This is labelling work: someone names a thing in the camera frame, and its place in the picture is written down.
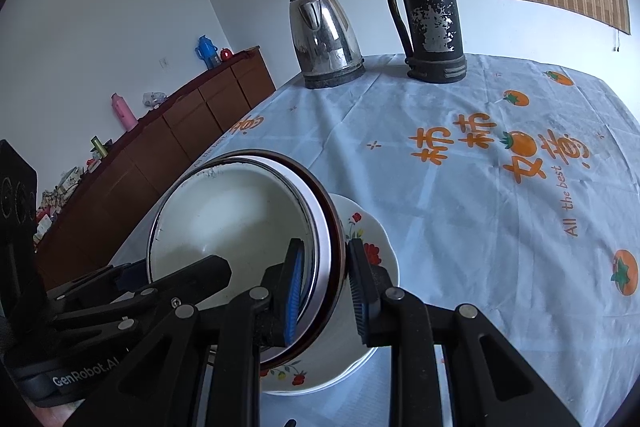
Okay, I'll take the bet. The red flower white plate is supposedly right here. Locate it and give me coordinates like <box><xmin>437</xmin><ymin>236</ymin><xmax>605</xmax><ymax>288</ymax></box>
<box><xmin>260</xmin><ymin>194</ymin><xmax>400</xmax><ymax>395</ymax></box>

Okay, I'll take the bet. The dark wooden sideboard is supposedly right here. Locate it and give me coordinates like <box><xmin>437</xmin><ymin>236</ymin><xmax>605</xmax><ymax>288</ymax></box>
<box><xmin>35</xmin><ymin>46</ymin><xmax>276</xmax><ymax>289</ymax></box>

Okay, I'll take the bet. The crumpled plastic bag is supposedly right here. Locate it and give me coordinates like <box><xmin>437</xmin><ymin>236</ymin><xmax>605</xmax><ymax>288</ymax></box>
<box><xmin>142</xmin><ymin>92</ymin><xmax>167</xmax><ymax>109</ymax></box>

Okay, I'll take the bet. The stainless steel electric kettle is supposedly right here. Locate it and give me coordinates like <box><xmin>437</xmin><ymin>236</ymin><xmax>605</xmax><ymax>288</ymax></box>
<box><xmin>290</xmin><ymin>0</ymin><xmax>364</xmax><ymax>90</ymax></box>

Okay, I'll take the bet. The small red jar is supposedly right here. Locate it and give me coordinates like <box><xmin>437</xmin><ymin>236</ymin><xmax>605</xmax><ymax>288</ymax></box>
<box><xmin>220</xmin><ymin>48</ymin><xmax>233</xmax><ymax>61</ymax></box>

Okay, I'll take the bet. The clutter pile on sideboard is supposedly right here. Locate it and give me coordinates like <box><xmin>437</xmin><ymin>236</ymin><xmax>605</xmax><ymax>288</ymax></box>
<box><xmin>34</xmin><ymin>158</ymin><xmax>101</xmax><ymax>245</ymax></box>

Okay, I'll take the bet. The person's left hand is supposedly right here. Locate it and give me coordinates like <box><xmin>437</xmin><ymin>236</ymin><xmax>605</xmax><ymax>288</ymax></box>
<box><xmin>24</xmin><ymin>398</ymin><xmax>82</xmax><ymax>427</ymax></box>

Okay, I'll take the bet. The pink thermos bottle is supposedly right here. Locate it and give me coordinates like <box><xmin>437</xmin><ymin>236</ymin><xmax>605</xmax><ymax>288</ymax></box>
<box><xmin>111</xmin><ymin>93</ymin><xmax>138</xmax><ymax>132</ymax></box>

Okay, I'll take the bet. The blue water jug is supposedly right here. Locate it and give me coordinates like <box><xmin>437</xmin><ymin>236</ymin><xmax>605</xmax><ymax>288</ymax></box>
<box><xmin>194</xmin><ymin>35</ymin><xmax>221</xmax><ymax>69</ymax></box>

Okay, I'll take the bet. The black thermos flask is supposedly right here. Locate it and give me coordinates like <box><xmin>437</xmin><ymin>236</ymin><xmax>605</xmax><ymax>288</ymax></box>
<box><xmin>387</xmin><ymin>0</ymin><xmax>466</xmax><ymax>83</ymax></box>

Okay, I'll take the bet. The stainless steel bowl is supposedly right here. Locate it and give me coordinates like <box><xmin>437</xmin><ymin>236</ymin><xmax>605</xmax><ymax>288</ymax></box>
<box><xmin>210</xmin><ymin>150</ymin><xmax>346</xmax><ymax>369</ymax></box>

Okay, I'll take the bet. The green yellow can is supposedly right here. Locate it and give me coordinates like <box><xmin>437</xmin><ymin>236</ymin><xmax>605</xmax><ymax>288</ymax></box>
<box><xmin>91</xmin><ymin>136</ymin><xmax>108</xmax><ymax>158</ymax></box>

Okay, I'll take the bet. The red plastic bowl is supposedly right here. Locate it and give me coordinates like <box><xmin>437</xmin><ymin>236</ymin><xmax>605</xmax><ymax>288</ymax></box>
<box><xmin>195</xmin><ymin>150</ymin><xmax>346</xmax><ymax>366</ymax></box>

